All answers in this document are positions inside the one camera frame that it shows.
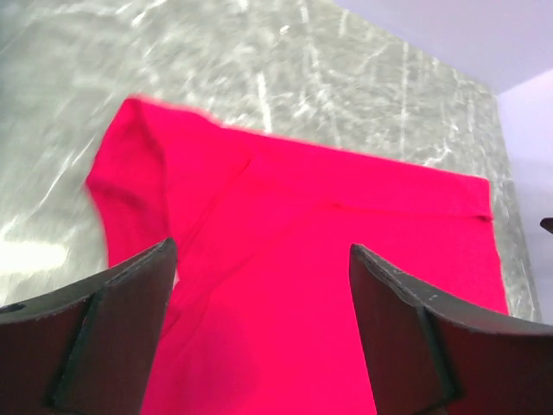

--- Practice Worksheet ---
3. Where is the red t-shirt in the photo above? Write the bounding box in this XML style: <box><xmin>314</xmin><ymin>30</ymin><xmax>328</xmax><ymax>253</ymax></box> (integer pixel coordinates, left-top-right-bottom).
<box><xmin>86</xmin><ymin>96</ymin><xmax>508</xmax><ymax>414</ymax></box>

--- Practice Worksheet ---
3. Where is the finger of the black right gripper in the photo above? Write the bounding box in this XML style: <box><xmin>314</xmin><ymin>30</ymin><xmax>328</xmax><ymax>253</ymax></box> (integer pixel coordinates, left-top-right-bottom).
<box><xmin>539</xmin><ymin>217</ymin><xmax>553</xmax><ymax>233</ymax></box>

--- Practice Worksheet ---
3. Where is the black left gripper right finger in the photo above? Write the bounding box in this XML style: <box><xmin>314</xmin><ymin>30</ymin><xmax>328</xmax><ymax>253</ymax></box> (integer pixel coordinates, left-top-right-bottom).
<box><xmin>349</xmin><ymin>245</ymin><xmax>552</xmax><ymax>414</ymax></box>

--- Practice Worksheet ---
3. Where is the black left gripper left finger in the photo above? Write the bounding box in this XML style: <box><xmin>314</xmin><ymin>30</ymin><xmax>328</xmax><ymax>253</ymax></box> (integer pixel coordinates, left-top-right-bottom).
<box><xmin>1</xmin><ymin>239</ymin><xmax>177</xmax><ymax>414</ymax></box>

